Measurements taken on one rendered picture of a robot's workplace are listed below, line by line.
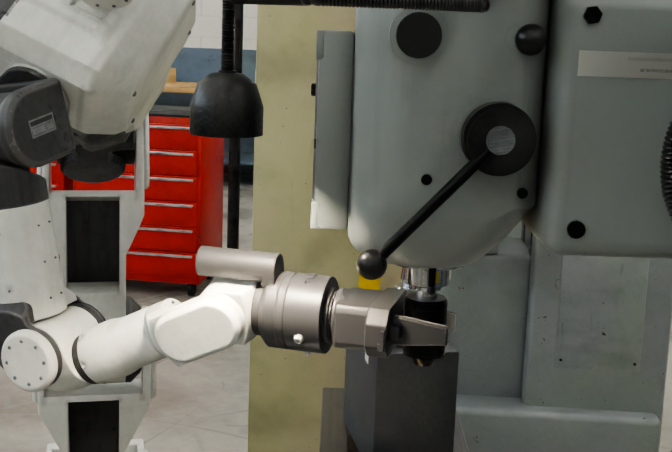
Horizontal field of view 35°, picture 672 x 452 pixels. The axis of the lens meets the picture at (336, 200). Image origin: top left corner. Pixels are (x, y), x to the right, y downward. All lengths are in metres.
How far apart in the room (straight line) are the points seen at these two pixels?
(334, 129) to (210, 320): 0.26
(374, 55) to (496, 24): 0.12
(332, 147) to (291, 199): 1.78
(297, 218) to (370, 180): 1.85
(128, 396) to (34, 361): 0.50
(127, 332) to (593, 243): 0.56
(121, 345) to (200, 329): 0.13
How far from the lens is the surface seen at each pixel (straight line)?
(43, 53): 1.37
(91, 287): 1.76
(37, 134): 1.31
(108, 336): 1.30
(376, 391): 1.50
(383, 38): 1.03
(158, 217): 5.79
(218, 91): 1.01
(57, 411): 1.82
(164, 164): 5.73
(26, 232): 1.33
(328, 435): 1.68
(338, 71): 1.10
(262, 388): 3.04
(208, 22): 10.20
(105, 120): 1.42
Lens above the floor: 1.57
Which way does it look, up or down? 10 degrees down
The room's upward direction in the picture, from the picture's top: 2 degrees clockwise
